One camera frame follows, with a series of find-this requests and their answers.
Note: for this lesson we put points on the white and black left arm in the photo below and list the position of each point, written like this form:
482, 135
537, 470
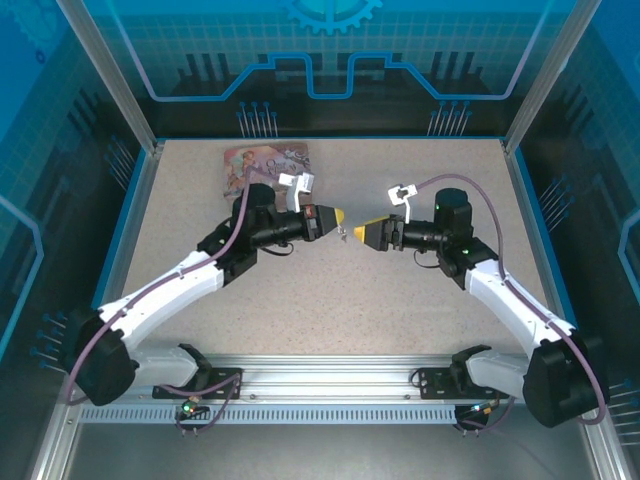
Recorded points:
165, 285

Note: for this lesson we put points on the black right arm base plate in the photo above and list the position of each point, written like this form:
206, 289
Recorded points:
432, 385

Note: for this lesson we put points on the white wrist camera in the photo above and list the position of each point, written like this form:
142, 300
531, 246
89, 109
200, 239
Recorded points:
400, 194
295, 192

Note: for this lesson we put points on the aluminium mounting rail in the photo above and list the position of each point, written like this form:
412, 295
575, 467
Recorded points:
325, 375

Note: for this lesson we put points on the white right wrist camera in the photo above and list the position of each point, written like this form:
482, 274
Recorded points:
400, 194

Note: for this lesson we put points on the small silver key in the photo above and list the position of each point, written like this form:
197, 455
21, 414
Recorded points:
343, 234

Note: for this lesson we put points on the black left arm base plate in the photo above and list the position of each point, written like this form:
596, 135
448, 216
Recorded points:
220, 384

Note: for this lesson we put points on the aluminium frame post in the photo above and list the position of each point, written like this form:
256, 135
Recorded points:
117, 75
547, 75

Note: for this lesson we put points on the grey metal base plate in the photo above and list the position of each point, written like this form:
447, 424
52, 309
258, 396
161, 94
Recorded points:
325, 455

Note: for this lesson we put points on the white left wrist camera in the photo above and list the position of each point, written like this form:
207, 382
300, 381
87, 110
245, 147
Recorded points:
295, 192

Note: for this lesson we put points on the small connector with green light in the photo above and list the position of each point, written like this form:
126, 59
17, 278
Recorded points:
482, 407
192, 406

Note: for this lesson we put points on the side rail with blue strip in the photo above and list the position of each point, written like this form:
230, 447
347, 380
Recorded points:
136, 200
526, 200

